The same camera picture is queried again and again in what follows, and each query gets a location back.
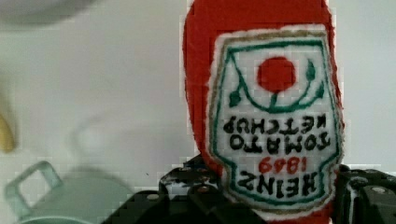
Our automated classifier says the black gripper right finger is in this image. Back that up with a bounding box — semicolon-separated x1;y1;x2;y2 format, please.
332;165;396;224

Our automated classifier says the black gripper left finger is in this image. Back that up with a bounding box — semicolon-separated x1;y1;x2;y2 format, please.
101;155;267;224

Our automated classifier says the yellow banana toy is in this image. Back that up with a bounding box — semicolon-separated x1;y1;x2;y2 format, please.
0;115;15;153

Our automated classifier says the green cup with handle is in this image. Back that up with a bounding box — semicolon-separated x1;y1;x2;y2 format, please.
4;161;132;224

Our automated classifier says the red plush ketchup bottle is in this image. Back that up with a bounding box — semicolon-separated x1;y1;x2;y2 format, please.
182;0;345;224

